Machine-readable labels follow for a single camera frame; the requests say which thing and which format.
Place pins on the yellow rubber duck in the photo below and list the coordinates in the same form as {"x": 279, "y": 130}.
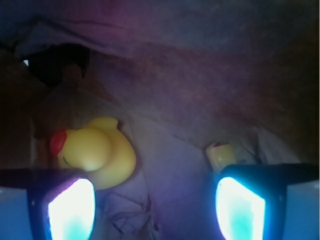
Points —
{"x": 99, "y": 148}

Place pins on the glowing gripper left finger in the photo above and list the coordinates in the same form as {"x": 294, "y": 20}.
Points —
{"x": 46, "y": 204}

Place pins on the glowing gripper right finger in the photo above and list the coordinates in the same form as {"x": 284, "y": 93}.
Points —
{"x": 269, "y": 202}

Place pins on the brown paper bag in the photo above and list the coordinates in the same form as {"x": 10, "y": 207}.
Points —
{"x": 178, "y": 75}

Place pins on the multicoloured twisted rope toy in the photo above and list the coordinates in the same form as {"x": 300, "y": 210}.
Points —
{"x": 220, "y": 155}

